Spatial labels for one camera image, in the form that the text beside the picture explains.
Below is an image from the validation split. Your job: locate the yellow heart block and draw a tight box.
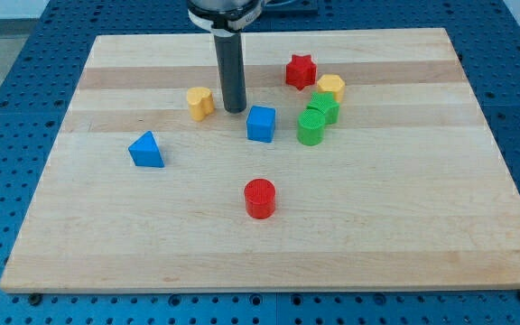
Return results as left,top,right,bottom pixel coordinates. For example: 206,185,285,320
186,87,215,122

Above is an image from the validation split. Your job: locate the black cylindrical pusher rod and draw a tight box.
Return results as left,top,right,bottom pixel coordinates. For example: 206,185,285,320
214,33,246,114

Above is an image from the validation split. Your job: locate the blue cube block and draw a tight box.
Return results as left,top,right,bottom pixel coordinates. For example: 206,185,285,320
246,106,276,143

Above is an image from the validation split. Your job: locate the green cylinder block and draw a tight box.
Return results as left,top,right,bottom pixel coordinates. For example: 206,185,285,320
297,109,326,146

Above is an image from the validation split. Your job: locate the blue triangle block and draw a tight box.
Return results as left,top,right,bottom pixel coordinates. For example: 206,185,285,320
128,131,165,168

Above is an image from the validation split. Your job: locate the yellow hexagon block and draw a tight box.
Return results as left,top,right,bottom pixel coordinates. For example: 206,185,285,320
317,74,346,103

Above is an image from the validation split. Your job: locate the red star block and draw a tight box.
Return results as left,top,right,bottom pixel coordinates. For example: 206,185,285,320
285,54,317,90

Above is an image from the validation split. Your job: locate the green star block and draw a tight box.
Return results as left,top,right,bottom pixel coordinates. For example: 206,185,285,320
307,92,339,125

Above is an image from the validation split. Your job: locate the wooden board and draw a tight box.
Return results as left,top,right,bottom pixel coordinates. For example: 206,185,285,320
0,28,520,293

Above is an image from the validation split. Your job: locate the red cylinder block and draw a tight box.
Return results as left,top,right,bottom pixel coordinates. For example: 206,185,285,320
244,179,276,219

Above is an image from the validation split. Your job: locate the robot arm flange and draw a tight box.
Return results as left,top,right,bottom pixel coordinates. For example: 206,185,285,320
186,0,266,37

